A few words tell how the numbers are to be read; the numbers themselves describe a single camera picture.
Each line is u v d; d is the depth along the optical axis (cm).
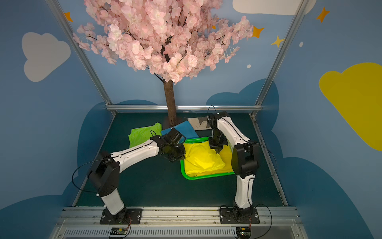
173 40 55
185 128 111
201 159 84
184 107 116
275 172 96
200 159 84
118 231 72
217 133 73
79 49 82
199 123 115
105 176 46
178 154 76
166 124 115
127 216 73
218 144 77
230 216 74
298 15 72
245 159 53
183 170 82
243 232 73
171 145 69
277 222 73
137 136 104
